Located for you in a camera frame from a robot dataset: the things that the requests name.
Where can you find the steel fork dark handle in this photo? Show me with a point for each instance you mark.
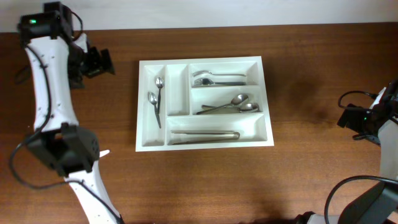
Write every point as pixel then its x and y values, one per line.
pixel 209 82

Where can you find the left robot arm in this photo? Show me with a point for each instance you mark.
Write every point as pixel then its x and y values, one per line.
pixel 59 60

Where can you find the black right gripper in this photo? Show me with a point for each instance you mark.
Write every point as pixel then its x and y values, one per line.
pixel 352 122

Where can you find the white plastic cutlery tray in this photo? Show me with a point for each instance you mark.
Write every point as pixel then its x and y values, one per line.
pixel 180 102

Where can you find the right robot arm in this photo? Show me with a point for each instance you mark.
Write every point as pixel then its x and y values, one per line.
pixel 377 203

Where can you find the white plastic knife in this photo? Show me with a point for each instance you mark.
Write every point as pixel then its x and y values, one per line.
pixel 104 152

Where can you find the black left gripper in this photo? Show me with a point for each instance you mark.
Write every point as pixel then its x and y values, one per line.
pixel 101 66

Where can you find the small steel teaspoon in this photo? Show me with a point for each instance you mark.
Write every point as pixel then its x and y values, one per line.
pixel 154 101
pixel 159 82

